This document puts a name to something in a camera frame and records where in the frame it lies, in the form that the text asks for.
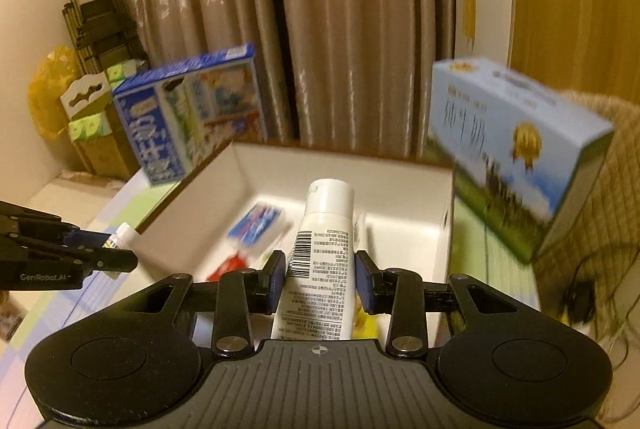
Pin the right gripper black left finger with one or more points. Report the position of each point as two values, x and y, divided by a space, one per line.
240 294

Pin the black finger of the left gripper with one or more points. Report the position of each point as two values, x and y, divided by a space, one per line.
109 259
87 236

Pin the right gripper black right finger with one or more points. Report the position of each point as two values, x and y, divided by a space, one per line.
397 293

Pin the small white medicine bottle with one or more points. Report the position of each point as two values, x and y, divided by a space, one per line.
124 237

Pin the red candy packet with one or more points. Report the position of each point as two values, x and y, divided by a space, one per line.
232 263

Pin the yellow chestnut snack pouch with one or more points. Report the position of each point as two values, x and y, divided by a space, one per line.
365 326

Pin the clear blue floss box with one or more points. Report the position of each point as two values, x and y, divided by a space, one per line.
258 229

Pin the white cream tube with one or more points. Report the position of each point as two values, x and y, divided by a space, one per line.
318 296

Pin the green white spray box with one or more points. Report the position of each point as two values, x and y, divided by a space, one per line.
361 235

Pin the brown cardboard storage box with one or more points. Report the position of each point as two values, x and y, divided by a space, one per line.
409 207

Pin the checkered bed sheet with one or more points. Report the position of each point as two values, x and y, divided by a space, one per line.
474 250

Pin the cardboard box with tissue packs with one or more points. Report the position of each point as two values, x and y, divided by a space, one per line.
92 122

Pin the dark blue milk carton box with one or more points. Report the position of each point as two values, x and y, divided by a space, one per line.
178 114

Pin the yellow plastic bag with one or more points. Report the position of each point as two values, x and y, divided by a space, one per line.
54 76

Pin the light blue milk carton box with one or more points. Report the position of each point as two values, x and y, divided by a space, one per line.
527 158

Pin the black folding trolley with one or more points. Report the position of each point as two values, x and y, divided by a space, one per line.
103 33

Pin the quilted beige chair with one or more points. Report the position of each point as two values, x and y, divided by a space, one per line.
604 242

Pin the brown curtain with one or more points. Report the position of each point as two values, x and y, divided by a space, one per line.
345 74

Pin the yellow wooden door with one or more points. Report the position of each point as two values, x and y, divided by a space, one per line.
582 45

